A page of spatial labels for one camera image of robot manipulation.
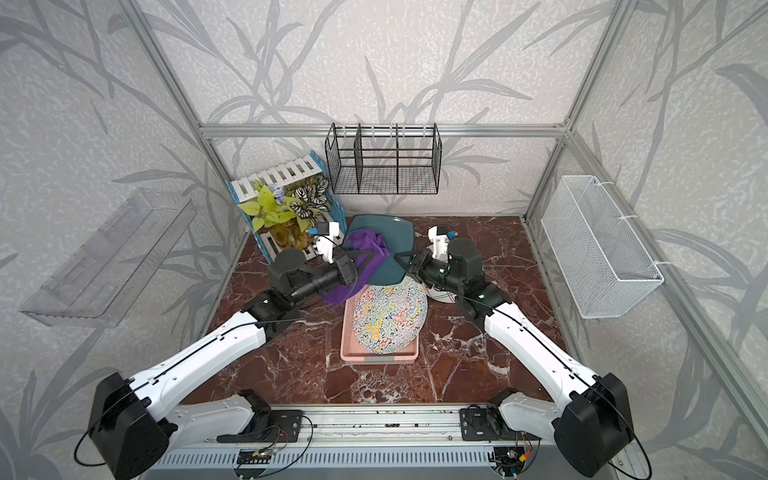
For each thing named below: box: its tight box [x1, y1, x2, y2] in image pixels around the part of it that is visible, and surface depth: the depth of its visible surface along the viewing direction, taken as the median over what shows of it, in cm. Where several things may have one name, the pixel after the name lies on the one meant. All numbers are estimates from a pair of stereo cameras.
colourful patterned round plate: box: [353, 275, 429, 354], surface depth 88 cm
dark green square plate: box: [343, 215, 414, 285], surface depth 71 cm
